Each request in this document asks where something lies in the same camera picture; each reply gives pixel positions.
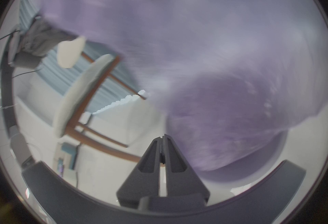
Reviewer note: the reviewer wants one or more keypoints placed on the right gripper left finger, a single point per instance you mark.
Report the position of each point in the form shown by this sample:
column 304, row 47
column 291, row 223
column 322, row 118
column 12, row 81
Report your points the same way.
column 128, row 187

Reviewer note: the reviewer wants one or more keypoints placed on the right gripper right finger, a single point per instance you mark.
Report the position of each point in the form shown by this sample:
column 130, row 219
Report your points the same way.
column 189, row 184

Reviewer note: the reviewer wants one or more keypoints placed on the purple plastic bag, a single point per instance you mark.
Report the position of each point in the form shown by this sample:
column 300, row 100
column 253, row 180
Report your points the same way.
column 179, row 38

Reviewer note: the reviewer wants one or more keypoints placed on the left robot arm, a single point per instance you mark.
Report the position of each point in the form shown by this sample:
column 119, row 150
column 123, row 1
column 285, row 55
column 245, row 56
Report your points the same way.
column 43, row 38

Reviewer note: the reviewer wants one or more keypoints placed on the white cushioned wooden chair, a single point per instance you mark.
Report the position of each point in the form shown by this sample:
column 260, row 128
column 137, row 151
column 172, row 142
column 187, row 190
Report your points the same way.
column 76, row 95

